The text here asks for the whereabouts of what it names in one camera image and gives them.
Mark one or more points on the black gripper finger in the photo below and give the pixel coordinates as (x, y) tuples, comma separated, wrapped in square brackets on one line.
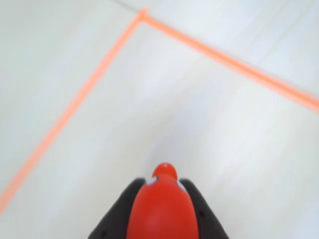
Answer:
[(114, 216), (207, 216)]

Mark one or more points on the red rubber duck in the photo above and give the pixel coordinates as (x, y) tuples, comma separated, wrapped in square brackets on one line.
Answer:
[(162, 209)]

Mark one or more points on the orange tape line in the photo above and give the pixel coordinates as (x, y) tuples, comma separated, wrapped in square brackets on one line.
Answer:
[(231, 61), (72, 107)]

